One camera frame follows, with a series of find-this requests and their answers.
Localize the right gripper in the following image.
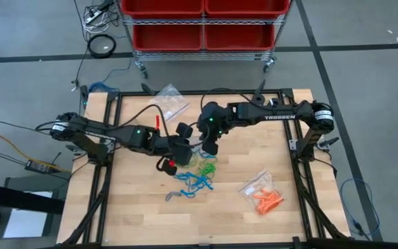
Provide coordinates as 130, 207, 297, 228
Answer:
198, 102, 240, 156

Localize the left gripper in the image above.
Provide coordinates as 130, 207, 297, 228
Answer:
149, 122, 193, 176

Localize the black clamp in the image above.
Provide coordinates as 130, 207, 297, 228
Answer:
318, 136, 341, 154
65, 144, 82, 156

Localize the red plastic storage bin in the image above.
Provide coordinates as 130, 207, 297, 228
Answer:
131, 23, 204, 52
204, 23, 276, 52
205, 0, 290, 19
120, 0, 206, 19

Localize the black power adapter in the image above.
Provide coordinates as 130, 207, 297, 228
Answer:
24, 158, 62, 174

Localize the grey metal stand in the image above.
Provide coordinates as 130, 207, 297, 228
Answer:
0, 175, 69, 249

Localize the white power strip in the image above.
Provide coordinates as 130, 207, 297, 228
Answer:
84, 9, 104, 25

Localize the black beam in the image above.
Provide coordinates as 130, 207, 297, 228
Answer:
0, 181, 66, 216

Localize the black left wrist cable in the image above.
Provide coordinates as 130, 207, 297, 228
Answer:
111, 103, 171, 139

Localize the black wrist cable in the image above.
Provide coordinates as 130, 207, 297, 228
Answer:
200, 87, 255, 111
111, 103, 171, 139

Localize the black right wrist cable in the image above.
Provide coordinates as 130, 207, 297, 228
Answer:
200, 87, 255, 111

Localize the black triangular frame brace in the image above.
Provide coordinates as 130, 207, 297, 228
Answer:
255, 79, 268, 95
140, 82, 157, 96

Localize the chrome wire shelving rack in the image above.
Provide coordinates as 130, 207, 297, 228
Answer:
115, 0, 294, 80

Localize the blue coiled cable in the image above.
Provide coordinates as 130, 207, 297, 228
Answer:
88, 81, 120, 94

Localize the black floor cable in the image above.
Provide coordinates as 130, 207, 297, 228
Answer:
0, 147, 27, 167
0, 118, 46, 134
70, 0, 89, 93

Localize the black coiled cable ring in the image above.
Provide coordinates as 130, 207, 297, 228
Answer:
86, 33, 117, 59

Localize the blue floor cable loop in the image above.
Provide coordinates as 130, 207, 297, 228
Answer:
339, 177, 382, 241

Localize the white cable bundle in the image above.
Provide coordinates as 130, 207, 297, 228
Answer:
82, 6, 112, 35

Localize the yellow floor cable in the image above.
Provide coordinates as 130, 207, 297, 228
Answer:
0, 129, 73, 173

